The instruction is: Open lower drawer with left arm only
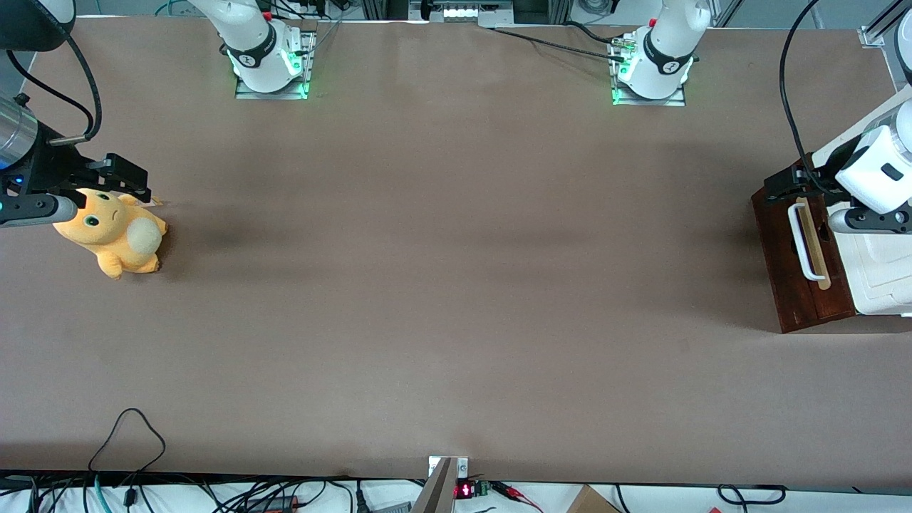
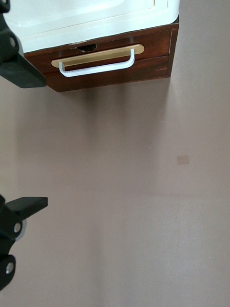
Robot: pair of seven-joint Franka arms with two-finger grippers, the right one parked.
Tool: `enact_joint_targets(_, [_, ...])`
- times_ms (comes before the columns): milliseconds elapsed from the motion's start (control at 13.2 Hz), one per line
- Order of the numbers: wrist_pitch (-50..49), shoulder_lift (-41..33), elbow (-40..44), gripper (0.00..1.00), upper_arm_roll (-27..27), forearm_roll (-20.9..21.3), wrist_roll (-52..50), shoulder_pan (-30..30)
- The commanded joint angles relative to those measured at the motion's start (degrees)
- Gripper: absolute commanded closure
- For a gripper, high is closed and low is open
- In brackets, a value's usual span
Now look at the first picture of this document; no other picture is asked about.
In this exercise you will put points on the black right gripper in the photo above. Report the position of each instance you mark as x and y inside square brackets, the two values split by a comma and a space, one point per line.
[58, 165]

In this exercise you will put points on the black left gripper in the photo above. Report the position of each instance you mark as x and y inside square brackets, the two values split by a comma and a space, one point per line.
[824, 165]

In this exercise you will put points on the brown wooden drawer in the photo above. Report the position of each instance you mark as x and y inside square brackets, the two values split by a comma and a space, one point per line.
[784, 285]

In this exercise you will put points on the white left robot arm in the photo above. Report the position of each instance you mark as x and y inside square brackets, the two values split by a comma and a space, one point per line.
[659, 50]

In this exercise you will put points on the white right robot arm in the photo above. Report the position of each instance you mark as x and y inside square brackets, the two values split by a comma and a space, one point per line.
[256, 43]

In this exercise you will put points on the white and brown drawer cabinet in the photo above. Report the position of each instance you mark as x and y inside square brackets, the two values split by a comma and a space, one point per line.
[883, 278]

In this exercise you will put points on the orange plush toy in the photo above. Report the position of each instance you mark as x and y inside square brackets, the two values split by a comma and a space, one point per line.
[114, 231]

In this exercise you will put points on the black power adapter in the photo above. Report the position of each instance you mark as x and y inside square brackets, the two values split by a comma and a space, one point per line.
[274, 504]

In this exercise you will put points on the white power strip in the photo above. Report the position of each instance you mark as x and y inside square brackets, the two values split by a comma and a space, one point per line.
[470, 12]

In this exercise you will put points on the brown cardboard box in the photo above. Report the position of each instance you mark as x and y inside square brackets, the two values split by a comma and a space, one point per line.
[591, 501]

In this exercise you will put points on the red digit display board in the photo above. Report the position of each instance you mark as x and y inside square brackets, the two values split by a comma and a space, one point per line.
[470, 489]

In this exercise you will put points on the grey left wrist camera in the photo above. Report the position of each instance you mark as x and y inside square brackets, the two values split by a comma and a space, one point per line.
[866, 221]

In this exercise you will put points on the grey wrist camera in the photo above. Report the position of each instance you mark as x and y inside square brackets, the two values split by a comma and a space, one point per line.
[866, 221]
[35, 210]

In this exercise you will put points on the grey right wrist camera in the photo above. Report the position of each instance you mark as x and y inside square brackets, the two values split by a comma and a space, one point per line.
[35, 210]

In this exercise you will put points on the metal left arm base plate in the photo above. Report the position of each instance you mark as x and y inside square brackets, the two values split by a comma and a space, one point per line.
[680, 96]

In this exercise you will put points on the aluminium frame extrusion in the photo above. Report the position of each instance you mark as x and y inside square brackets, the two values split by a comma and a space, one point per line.
[883, 25]

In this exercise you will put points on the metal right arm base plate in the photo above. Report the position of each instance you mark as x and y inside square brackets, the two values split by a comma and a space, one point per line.
[308, 64]

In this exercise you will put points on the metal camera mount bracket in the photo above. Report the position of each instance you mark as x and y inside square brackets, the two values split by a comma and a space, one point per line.
[442, 484]

